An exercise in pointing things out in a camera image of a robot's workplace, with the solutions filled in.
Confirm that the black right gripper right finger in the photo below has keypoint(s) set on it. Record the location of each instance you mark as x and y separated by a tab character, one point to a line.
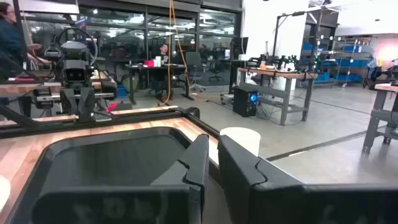
280	202

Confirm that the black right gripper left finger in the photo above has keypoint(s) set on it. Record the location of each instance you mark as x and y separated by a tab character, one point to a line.
124	205

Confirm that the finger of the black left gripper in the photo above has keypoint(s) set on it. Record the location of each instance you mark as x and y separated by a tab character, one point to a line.
86	105
67	102

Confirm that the orange ceramic mug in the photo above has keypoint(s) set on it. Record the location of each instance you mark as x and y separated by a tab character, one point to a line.
241	140

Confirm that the white round plate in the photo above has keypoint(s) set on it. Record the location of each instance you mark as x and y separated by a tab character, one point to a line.
3	193

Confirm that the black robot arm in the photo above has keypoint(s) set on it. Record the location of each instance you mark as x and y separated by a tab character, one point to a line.
259	60
295	60

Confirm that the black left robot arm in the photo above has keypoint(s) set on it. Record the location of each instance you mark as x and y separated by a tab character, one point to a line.
73	49

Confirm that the black plastic tray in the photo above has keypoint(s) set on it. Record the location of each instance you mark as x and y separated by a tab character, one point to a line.
109	161

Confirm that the blue bin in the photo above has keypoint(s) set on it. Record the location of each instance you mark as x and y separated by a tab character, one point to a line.
121	91

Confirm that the person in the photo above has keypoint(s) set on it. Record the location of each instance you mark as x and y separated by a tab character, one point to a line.
11	37
372	67
163	54

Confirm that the red box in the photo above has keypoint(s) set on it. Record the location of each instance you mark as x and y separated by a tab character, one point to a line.
149	63

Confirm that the black office desk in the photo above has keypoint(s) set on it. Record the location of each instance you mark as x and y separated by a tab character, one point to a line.
155	68

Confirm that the white cup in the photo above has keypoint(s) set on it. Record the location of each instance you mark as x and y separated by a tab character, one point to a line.
158	61

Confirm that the black computer tower blue light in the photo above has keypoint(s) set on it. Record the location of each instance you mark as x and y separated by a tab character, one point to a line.
244	102

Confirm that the grey office chair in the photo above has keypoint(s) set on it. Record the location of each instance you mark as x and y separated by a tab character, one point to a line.
194	62

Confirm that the wooden workbench grey legs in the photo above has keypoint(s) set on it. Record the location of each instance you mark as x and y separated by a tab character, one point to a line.
377	105
280	74

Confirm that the black office chair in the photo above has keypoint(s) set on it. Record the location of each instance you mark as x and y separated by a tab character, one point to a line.
216	70

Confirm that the shelving with blue bins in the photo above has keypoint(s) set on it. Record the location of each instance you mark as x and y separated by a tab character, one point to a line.
351	62

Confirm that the black monitor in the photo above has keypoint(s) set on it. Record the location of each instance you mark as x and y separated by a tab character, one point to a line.
241	46

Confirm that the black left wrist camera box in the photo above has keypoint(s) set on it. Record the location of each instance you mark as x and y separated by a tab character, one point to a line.
74	73

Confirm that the black gantry frame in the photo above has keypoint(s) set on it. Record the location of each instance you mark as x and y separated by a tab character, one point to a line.
275	34

